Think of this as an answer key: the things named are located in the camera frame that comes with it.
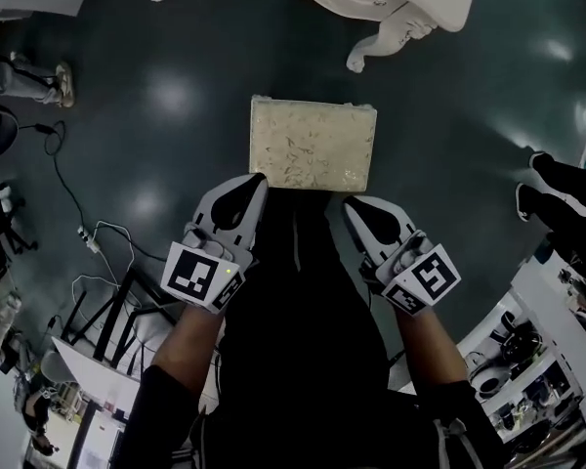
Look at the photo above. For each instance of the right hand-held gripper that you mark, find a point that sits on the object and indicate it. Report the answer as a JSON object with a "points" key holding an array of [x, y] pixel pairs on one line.
{"points": [[430, 276]]}

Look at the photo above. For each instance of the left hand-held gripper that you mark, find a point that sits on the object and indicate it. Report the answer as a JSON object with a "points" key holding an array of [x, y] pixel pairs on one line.
{"points": [[195, 274]]}

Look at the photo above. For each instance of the cream upholstered stool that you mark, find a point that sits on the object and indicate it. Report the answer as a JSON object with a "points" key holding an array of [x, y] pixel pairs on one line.
{"points": [[312, 144]]}

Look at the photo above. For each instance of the person's right forearm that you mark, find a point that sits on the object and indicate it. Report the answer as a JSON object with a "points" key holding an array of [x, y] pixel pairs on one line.
{"points": [[430, 350]]}

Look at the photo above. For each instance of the person's left forearm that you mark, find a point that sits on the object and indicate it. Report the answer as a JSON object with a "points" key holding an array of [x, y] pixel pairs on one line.
{"points": [[185, 340]]}

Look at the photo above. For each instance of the white power strip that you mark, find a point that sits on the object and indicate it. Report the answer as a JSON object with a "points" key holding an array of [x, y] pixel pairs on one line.
{"points": [[89, 239]]}

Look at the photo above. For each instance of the person's black clothing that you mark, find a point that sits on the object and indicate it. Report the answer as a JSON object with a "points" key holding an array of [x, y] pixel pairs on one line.
{"points": [[298, 359]]}

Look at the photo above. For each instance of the white equipment shelf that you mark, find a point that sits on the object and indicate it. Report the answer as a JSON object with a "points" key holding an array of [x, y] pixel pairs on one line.
{"points": [[532, 340]]}

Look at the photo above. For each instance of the white marble table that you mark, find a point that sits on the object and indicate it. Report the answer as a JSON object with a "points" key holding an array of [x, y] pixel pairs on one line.
{"points": [[102, 374]]}

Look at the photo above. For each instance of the black metal table frame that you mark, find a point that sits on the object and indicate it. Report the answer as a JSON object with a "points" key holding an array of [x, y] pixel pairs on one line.
{"points": [[112, 320]]}

